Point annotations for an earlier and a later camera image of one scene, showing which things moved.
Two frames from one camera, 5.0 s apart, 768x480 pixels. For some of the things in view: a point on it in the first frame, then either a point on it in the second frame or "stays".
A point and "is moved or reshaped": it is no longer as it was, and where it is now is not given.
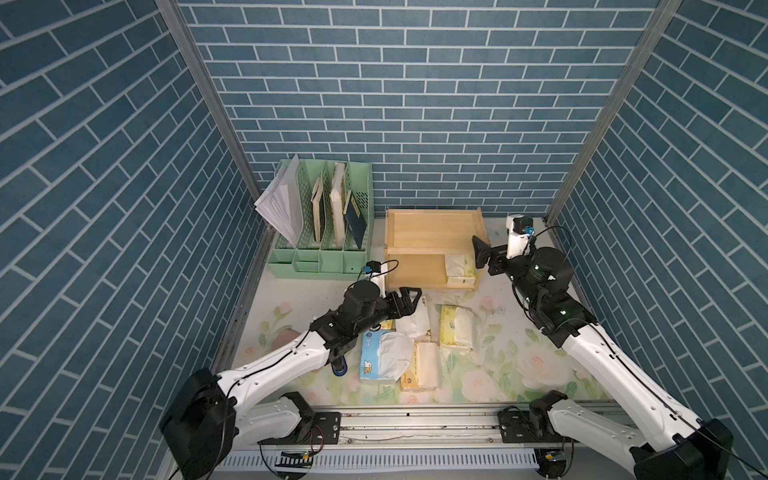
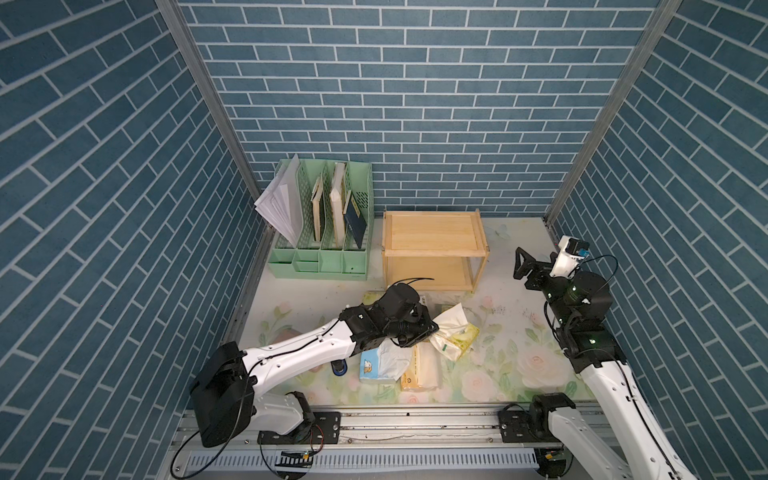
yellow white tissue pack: (460, 269) → (455, 335)
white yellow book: (337, 201) stays
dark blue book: (354, 220) stays
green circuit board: (295, 459) stays
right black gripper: (498, 256) → (541, 273)
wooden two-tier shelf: (433, 248) stays
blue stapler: (339, 366) stays
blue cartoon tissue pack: (385, 355) stays
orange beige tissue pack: (425, 372) stays
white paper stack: (280, 204) stays
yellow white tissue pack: (456, 326) is moved or reshaped
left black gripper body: (390, 311) → (412, 328)
